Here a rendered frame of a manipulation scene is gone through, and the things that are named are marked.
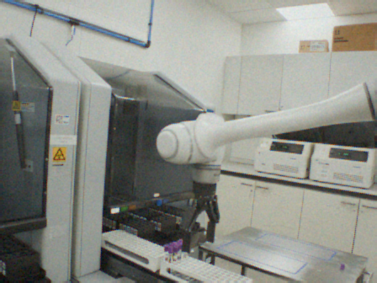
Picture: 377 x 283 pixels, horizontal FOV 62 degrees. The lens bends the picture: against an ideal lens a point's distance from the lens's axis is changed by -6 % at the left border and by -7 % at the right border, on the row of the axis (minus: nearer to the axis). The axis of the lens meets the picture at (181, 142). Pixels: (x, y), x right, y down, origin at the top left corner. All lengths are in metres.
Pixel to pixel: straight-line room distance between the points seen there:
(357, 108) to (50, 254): 1.01
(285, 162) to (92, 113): 2.47
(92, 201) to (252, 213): 2.53
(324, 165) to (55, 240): 2.59
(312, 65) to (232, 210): 1.76
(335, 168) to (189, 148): 2.51
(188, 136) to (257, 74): 3.08
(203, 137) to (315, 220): 2.59
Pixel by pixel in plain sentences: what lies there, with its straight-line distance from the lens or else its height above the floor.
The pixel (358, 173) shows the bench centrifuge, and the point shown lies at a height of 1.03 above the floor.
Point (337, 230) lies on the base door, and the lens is 3.30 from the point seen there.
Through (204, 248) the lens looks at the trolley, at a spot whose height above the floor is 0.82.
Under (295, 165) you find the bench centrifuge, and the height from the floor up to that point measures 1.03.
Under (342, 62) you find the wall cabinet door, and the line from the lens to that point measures 3.60.
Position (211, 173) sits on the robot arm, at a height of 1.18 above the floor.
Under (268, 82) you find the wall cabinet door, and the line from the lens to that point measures 3.79.
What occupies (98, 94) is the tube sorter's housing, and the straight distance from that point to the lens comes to 1.18.
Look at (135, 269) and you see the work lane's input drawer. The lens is 1.22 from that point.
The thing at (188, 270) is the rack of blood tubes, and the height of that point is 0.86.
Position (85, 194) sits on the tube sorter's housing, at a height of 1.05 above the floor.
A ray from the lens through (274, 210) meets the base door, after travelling 3.44.
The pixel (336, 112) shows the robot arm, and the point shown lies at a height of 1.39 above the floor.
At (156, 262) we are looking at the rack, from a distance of 1.17.
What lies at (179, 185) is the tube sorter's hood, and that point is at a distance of 1.56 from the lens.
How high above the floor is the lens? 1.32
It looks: 3 degrees down
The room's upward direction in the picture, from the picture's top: 5 degrees clockwise
